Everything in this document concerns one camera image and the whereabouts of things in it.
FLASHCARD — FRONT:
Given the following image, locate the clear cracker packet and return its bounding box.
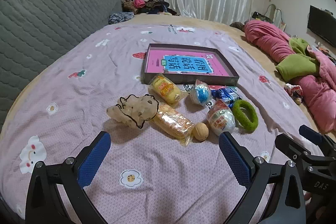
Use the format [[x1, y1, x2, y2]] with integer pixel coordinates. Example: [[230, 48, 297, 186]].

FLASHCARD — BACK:
[[152, 103, 196, 146]]

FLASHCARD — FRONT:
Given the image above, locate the pink duvet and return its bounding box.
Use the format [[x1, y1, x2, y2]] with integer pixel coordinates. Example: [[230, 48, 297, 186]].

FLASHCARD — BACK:
[[243, 20, 336, 132]]

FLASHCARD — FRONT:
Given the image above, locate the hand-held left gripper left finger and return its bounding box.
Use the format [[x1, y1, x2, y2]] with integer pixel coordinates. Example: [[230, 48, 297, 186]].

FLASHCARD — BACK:
[[25, 131, 112, 224]]

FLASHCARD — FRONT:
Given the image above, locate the blue patterned cloth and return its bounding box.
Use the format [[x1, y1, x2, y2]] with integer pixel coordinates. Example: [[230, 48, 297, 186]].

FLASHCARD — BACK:
[[108, 12, 134, 25]]

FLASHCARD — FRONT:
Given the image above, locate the blue and white toy egg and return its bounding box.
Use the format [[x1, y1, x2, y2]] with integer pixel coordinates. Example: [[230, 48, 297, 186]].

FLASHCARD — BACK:
[[189, 80, 213, 106]]

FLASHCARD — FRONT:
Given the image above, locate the red and white toy egg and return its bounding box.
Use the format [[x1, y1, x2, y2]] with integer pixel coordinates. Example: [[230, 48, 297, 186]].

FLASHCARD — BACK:
[[207, 99, 235, 136]]

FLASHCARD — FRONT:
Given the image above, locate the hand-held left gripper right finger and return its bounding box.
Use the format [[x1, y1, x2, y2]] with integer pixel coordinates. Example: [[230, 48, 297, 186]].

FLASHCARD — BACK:
[[219, 132, 306, 224]]

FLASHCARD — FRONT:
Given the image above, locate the brown fuzzy cloth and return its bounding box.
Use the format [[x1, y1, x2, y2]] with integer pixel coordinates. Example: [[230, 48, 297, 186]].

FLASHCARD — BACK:
[[230, 21, 246, 31]]

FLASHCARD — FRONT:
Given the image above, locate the green fleece blanket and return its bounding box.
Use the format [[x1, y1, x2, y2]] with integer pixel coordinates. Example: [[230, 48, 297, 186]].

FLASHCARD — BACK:
[[275, 37, 319, 81]]

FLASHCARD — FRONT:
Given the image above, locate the beige bed sheet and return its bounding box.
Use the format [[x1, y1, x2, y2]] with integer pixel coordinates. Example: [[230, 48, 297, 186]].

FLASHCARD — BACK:
[[0, 15, 336, 135]]

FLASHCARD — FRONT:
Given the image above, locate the grey quilted headboard cover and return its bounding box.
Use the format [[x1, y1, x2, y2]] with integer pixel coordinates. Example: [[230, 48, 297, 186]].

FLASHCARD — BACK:
[[0, 0, 122, 130]]

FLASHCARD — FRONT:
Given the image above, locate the blue snack packet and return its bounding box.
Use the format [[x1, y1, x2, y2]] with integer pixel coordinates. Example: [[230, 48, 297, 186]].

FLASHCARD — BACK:
[[211, 86, 240, 106]]

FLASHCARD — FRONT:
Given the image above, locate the green fuzzy hair ring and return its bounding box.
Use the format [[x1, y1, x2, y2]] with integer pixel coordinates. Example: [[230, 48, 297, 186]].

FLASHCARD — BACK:
[[232, 99, 259, 133]]

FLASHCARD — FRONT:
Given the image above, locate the yellow snack cake packet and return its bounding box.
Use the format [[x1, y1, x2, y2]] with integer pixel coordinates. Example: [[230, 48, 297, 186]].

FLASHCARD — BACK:
[[148, 74, 187, 105]]

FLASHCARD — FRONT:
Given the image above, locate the dark bag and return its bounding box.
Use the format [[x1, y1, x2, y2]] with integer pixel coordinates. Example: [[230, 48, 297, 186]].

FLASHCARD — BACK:
[[252, 11, 273, 22]]

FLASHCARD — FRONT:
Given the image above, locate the small doll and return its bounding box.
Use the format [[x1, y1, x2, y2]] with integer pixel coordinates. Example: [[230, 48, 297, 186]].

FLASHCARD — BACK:
[[285, 83, 303, 105]]

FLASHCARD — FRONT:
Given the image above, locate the walnut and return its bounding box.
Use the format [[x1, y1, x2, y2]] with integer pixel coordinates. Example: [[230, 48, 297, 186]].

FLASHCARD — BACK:
[[193, 122, 209, 140]]

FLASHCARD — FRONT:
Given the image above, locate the beige dotted hair scrunchie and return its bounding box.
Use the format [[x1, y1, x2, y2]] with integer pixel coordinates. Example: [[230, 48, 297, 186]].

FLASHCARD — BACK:
[[106, 94, 159, 129]]

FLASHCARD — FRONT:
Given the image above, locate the black television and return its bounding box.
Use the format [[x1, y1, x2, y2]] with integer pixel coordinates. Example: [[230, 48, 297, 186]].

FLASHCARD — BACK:
[[307, 5, 336, 45]]

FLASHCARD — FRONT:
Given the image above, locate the pink printed blanket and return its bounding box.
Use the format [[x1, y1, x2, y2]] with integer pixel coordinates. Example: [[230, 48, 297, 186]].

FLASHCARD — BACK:
[[0, 23, 323, 224]]

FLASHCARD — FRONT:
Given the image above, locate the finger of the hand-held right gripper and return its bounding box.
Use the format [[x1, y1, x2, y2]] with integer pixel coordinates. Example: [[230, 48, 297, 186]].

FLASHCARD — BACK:
[[299, 125, 336, 147], [275, 133, 314, 162]]

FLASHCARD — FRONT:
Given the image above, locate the shallow dark cardboard box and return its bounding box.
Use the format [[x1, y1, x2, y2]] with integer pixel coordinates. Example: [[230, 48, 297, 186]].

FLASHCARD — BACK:
[[142, 43, 240, 86]]

